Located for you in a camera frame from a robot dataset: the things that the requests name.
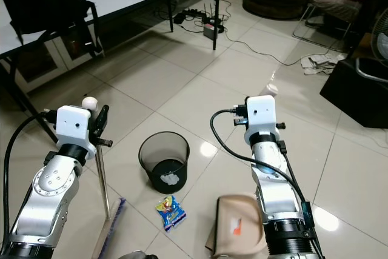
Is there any broom with metal handle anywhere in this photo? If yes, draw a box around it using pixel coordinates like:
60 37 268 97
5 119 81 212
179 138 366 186
83 96 127 244

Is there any black mesh waste bin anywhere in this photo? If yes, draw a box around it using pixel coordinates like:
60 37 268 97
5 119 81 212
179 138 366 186
138 131 190 195

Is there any crumpled white paper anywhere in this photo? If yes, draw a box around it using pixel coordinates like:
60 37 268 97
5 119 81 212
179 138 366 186
159 173 185 188

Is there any blue snack packet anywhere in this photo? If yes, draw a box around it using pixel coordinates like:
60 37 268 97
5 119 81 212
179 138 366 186
155 195 187 232

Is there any white table with black legs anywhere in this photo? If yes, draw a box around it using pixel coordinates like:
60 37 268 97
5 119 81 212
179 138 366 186
0 0 232 150

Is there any black router with antennas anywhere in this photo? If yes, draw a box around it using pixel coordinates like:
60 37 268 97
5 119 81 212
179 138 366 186
172 5 225 28

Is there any crumpled grey rag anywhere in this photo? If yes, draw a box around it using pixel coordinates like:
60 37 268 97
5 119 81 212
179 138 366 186
299 53 347 77

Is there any black box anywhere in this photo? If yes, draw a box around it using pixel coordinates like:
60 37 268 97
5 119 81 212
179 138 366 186
319 57 388 130

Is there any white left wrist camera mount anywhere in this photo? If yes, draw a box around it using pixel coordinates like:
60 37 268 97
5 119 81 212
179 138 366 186
56 105 96 155

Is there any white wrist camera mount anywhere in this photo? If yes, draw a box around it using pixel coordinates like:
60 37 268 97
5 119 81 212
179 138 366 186
244 95 281 144
56 105 96 155

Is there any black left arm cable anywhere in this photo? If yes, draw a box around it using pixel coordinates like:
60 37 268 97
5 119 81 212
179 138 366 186
3 109 62 244

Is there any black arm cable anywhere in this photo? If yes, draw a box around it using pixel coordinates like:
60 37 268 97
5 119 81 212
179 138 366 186
210 105 311 218
3 109 62 244

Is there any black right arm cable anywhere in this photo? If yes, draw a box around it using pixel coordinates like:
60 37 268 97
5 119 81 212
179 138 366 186
210 105 311 218

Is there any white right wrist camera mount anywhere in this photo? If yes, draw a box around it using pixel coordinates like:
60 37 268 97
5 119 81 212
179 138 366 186
244 95 281 144

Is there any thin black floor cable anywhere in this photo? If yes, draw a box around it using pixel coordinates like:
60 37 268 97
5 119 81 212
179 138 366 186
220 27 305 67

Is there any wicker chair with metal frame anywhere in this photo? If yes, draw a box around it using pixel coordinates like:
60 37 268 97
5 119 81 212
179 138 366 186
291 0 378 53

